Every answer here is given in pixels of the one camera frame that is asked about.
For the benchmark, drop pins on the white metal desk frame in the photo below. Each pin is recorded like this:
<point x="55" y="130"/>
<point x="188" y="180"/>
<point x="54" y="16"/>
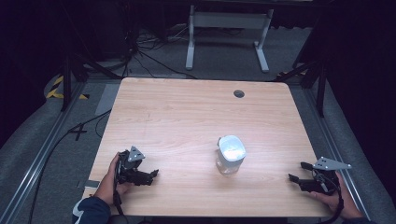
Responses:
<point x="229" y="20"/>

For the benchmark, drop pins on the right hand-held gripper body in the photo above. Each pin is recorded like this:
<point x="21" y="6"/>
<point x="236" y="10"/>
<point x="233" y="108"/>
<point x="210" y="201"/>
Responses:
<point x="323" y="182"/>

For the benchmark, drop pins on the grey table grommet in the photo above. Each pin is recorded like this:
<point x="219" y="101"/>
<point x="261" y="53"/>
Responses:
<point x="238" y="93"/>

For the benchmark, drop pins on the aluminium floor rail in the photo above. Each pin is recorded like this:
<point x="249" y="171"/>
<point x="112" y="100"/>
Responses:
<point x="34" y="168"/>
<point x="336" y="149"/>

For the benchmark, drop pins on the clear plastic jar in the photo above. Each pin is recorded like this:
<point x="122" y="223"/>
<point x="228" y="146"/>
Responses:
<point x="228" y="167"/>

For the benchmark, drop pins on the person's right hand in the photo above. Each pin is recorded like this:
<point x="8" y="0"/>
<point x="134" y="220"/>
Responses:
<point x="345" y="202"/>

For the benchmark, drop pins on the black metal stand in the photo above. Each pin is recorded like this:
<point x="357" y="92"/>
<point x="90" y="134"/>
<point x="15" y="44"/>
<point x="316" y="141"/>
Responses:
<point x="320" y="90"/>
<point x="66" y="87"/>

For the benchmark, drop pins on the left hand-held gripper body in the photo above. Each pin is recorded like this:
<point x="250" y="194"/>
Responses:
<point x="126" y="168"/>

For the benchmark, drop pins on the yellow black hazard tape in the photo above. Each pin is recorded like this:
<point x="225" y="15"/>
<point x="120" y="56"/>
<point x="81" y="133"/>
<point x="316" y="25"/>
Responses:
<point x="54" y="90"/>

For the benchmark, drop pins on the grey floor plate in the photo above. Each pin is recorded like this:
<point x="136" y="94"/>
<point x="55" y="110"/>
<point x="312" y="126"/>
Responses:
<point x="107" y="99"/>

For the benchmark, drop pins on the person's left hand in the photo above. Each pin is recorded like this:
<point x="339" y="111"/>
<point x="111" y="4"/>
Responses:
<point x="107" y="186"/>

